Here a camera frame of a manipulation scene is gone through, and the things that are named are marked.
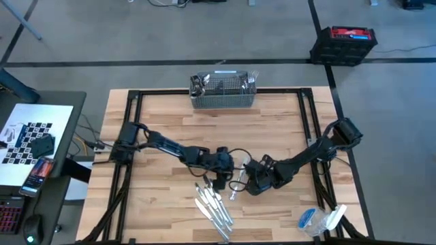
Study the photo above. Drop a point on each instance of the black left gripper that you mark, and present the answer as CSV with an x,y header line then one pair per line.
x,y
211,160

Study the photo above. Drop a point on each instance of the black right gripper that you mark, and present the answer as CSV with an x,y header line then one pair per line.
x,y
262,175

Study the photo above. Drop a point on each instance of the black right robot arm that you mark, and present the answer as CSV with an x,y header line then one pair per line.
x,y
306,160

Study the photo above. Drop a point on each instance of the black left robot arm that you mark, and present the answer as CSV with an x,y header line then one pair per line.
x,y
167,146

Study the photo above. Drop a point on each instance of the grey plastic silverware basket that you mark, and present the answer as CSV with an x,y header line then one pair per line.
x,y
218,98

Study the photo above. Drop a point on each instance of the glass cleaner spray bottle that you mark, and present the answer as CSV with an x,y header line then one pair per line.
x,y
308,217

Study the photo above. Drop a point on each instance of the red and black toolbox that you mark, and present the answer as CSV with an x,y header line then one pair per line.
x,y
344,47

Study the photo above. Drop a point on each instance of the black side desk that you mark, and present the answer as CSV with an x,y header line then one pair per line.
x,y
68,98

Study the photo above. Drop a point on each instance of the smartphone with lit screen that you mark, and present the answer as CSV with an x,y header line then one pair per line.
x,y
37,177

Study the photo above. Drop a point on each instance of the white checkerboard calibration board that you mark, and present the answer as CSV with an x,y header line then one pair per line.
x,y
41,114

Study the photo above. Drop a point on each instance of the black computer mouse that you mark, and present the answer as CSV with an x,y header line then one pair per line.
x,y
34,228

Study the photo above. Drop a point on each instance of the black backlit keyboard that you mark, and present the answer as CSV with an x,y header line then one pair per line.
x,y
10,214

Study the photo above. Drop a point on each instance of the dark blue furniture leg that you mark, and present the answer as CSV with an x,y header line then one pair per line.
x,y
17,86

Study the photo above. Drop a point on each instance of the black floor box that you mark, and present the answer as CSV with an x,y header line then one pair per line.
x,y
413,4

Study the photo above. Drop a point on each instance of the grey metal pole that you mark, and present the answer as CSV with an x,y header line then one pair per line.
x,y
20,18

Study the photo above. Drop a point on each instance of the small grey bracket plate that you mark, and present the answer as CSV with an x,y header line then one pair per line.
x,y
310,141

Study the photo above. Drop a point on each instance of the black aluminium table frame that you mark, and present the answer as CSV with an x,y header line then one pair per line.
x,y
163,92

